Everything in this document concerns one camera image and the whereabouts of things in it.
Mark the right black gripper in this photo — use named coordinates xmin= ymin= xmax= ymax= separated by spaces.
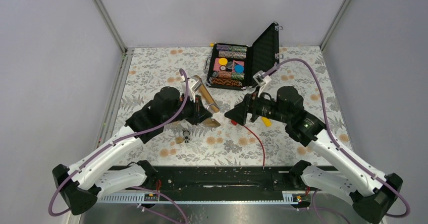
xmin=224 ymin=86 xmax=291 ymax=126

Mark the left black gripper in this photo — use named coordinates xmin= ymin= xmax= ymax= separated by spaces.
xmin=163 ymin=92 xmax=213 ymax=126

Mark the large brass padlock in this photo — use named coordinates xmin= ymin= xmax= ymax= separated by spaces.
xmin=206 ymin=103 xmax=220 ymax=118

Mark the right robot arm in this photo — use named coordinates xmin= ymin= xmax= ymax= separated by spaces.
xmin=224 ymin=86 xmax=403 ymax=223

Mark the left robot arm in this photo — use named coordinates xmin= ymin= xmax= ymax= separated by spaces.
xmin=52 ymin=87 xmax=212 ymax=215

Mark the yellow block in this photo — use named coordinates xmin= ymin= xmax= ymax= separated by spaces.
xmin=261 ymin=117 xmax=272 ymax=127

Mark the floral table mat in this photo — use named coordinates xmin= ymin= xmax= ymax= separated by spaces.
xmin=114 ymin=46 xmax=350 ymax=166

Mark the blue chip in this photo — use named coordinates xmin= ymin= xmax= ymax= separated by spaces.
xmin=234 ymin=64 xmax=244 ymax=74

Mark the black poker chip case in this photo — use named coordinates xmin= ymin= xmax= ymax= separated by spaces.
xmin=206 ymin=22 xmax=283 ymax=90

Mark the yellow chip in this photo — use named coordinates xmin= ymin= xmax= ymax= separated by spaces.
xmin=218 ymin=58 xmax=228 ymax=66

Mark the red cable lock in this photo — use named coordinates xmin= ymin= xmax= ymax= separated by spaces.
xmin=230 ymin=119 xmax=266 ymax=169

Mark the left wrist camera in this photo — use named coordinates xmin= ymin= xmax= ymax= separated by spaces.
xmin=181 ymin=76 xmax=202 ymax=102

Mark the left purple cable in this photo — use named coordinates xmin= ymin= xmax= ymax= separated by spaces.
xmin=48 ymin=69 xmax=193 ymax=217

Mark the purple cable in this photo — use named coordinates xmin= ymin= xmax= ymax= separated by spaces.
xmin=267 ymin=58 xmax=411 ymax=219
xmin=48 ymin=69 xmax=193 ymax=217

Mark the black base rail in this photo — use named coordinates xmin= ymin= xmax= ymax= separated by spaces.
xmin=143 ymin=166 xmax=307 ymax=204

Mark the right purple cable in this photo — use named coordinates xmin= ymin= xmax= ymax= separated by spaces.
xmin=267 ymin=58 xmax=411 ymax=219

